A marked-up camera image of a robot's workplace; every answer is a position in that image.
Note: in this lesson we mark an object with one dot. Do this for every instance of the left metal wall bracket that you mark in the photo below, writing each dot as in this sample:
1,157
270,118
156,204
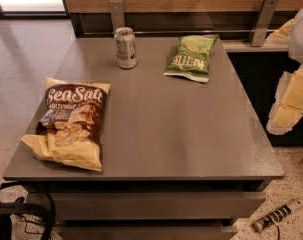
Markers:
117,14

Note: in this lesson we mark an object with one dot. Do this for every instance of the black chair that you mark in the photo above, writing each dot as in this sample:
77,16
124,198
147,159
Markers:
19,207

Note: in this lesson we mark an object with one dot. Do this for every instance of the grey drawer cabinet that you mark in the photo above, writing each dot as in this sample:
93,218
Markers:
181,160

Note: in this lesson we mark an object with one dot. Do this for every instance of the green Kettle chips bag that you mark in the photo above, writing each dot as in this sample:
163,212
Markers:
192,58

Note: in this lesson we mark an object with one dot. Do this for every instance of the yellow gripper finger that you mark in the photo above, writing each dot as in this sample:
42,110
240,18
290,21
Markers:
287,109
280,36

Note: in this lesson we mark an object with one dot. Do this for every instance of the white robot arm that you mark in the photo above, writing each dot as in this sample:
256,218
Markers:
295,42

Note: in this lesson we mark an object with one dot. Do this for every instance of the brown Sea Salt chips bag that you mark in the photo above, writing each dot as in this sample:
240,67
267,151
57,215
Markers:
69,131

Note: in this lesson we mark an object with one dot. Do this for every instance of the white power strip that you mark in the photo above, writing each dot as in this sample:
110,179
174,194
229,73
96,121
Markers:
278,215

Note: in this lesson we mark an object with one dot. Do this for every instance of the right metal wall bracket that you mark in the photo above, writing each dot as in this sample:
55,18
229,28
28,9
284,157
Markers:
263,20

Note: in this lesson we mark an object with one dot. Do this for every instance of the silver green 7up can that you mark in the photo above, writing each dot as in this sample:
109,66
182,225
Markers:
126,48

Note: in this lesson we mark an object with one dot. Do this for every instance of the metal wall bracket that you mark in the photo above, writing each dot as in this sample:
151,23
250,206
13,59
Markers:
117,14
263,20

